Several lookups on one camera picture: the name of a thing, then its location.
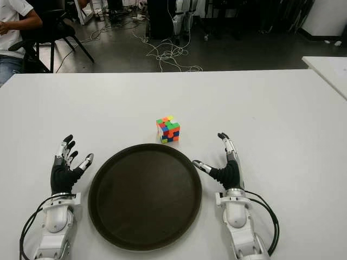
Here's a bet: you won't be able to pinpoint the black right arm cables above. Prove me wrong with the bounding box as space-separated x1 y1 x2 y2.
243 191 280 257

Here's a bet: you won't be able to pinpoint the white side table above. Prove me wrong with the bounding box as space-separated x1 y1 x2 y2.
301 56 347 101

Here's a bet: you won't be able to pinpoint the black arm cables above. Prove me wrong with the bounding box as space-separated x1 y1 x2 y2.
243 191 280 257
19 196 55 260

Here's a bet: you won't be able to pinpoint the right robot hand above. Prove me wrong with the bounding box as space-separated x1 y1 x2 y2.
191 132 246 192

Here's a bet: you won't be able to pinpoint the black chair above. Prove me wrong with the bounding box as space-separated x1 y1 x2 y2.
8 0 95 74

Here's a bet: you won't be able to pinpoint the black cabinet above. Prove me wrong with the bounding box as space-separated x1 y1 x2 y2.
146 0 177 40

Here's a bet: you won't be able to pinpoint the tangled white floor cable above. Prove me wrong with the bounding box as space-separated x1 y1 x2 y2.
131 27 204 73

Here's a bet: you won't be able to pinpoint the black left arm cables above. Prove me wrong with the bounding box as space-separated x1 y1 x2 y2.
19 196 55 260

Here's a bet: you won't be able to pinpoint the white frame desk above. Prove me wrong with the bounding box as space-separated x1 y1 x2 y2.
73 0 102 25

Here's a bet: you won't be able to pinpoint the person in white shirt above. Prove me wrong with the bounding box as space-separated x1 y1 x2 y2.
0 0 43 87

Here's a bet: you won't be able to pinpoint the white humanoid robot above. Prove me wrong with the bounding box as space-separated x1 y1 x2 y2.
173 0 200 46

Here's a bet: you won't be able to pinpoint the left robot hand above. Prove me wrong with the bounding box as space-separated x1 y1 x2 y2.
50 134 95 196

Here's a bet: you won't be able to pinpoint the dark brown round plate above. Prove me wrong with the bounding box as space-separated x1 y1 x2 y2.
88 143 203 250

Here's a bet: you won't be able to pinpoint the multicoloured Rubik's cube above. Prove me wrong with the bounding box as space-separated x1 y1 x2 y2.
156 115 181 144

